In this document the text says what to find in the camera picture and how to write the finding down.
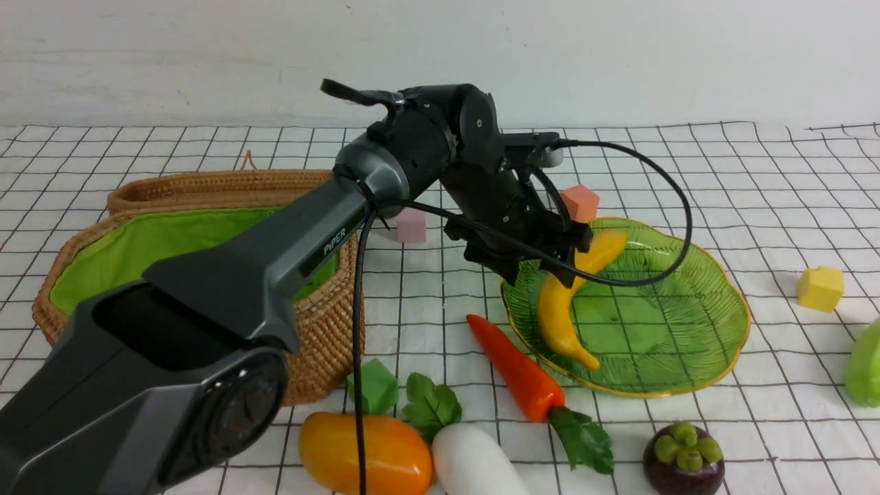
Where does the green foam cube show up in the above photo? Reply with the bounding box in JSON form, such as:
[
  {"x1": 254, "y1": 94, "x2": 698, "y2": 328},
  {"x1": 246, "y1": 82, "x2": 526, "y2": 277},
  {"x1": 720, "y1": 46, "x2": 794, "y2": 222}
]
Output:
[{"x1": 361, "y1": 357, "x2": 399, "y2": 415}]

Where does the yellow toy banana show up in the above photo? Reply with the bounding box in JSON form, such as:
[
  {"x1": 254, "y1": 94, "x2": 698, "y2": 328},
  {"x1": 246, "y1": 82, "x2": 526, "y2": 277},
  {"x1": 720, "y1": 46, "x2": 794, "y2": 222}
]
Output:
[{"x1": 537, "y1": 230, "x2": 628, "y2": 372}]

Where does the orange toy mango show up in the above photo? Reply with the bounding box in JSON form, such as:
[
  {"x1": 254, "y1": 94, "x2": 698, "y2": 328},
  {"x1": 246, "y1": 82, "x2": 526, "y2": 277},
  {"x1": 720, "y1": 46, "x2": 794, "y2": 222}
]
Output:
[{"x1": 298, "y1": 412, "x2": 433, "y2": 494}]

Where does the woven wicker basket green lining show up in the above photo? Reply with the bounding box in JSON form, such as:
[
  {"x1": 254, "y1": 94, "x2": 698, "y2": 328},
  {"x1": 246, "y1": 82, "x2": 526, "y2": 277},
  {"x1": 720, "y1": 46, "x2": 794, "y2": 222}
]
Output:
[{"x1": 32, "y1": 203, "x2": 366, "y2": 407}]

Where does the white black grid tablecloth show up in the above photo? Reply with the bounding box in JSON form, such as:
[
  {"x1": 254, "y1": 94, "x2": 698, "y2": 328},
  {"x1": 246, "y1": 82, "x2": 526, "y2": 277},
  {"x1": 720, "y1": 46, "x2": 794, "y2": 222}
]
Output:
[{"x1": 1, "y1": 122, "x2": 879, "y2": 494}]

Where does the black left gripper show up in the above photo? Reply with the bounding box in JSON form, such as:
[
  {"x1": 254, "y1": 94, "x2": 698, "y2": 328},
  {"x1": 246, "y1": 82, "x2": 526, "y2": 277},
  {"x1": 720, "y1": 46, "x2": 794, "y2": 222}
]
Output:
[{"x1": 441, "y1": 164, "x2": 593, "y2": 289}]

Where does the yellow foam cube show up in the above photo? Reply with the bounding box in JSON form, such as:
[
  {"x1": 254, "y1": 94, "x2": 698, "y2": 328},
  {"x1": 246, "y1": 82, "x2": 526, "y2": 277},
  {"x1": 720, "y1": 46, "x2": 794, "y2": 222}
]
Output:
[{"x1": 796, "y1": 266, "x2": 845, "y2": 313}]

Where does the woven wicker basket lid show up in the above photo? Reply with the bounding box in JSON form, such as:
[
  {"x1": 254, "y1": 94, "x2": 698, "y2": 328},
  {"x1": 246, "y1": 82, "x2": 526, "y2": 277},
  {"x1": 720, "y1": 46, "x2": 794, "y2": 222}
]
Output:
[{"x1": 107, "y1": 150, "x2": 332, "y2": 214}]

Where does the orange foam cube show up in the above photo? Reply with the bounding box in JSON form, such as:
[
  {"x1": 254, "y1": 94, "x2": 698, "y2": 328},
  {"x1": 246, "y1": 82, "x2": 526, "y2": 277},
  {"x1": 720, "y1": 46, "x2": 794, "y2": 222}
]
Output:
[{"x1": 560, "y1": 184, "x2": 600, "y2": 223}]

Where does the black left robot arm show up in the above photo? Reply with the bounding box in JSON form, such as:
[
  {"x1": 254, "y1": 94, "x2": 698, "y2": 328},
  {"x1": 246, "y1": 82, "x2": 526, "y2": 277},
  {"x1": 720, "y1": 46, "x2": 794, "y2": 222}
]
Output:
[{"x1": 2, "y1": 79, "x2": 588, "y2": 494}]

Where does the orange toy carrot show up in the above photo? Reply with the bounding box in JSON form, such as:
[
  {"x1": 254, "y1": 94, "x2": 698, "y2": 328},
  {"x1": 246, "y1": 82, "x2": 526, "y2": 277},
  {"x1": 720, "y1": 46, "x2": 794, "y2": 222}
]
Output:
[{"x1": 466, "y1": 314, "x2": 614, "y2": 475}]

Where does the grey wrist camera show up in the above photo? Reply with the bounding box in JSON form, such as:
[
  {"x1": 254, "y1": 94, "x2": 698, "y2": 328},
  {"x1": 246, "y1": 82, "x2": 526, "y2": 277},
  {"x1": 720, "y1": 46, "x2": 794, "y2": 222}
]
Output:
[{"x1": 502, "y1": 131, "x2": 564, "y2": 168}]

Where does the pink foam cube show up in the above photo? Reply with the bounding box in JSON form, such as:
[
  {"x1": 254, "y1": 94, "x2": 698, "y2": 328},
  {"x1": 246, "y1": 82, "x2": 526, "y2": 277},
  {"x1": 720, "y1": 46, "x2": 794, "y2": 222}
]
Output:
[{"x1": 396, "y1": 208, "x2": 428, "y2": 243}]

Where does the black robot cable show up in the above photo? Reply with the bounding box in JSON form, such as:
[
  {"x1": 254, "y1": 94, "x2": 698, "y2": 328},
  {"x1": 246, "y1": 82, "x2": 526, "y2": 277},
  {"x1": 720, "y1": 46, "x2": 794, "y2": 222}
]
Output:
[{"x1": 352, "y1": 139, "x2": 694, "y2": 495}]

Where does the green toy vegetable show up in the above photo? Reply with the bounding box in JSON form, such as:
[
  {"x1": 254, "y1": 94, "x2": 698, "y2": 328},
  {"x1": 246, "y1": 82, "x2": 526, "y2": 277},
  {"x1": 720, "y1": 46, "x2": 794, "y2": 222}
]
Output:
[{"x1": 844, "y1": 318, "x2": 879, "y2": 408}]

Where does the purple toy mangosteen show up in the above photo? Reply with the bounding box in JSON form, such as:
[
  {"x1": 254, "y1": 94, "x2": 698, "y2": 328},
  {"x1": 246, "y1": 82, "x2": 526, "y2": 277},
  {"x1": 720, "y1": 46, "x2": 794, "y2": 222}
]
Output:
[{"x1": 642, "y1": 421, "x2": 725, "y2": 494}]

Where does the green glass leaf plate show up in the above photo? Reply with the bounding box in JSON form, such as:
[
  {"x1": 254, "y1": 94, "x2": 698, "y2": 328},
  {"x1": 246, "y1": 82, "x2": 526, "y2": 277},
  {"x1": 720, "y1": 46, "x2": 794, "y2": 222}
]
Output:
[{"x1": 500, "y1": 244, "x2": 751, "y2": 398}]

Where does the white toy radish with leaves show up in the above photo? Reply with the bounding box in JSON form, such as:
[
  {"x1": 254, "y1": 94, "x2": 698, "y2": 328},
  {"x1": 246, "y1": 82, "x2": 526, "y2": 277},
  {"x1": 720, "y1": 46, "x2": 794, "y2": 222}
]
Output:
[{"x1": 402, "y1": 372, "x2": 530, "y2": 494}]

